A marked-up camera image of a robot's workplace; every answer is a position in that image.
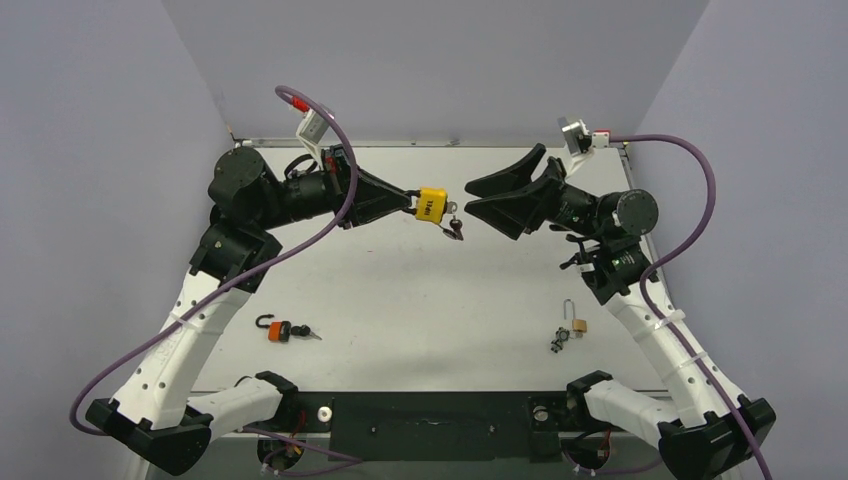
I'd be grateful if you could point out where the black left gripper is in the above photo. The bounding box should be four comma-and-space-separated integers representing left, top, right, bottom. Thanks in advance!
255, 144, 412, 231

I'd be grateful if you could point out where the yellow padlock with keys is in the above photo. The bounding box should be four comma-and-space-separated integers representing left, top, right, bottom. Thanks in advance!
403, 187, 464, 241

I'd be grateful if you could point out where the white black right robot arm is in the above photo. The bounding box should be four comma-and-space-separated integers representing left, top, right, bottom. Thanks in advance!
465, 144, 776, 479

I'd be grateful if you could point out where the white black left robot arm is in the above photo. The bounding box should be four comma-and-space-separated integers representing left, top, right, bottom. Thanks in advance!
86, 146, 414, 476

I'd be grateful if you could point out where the small brass padlock with keys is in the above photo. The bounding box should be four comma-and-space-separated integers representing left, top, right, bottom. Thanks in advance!
549, 299, 588, 353

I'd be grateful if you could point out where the orange padlock with keys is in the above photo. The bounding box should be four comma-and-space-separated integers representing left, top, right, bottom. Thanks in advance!
254, 314, 321, 343

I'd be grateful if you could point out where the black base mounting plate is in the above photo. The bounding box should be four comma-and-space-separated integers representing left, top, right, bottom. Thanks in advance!
274, 391, 612, 466

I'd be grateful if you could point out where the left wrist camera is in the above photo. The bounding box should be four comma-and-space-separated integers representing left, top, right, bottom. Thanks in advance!
296, 109, 330, 160

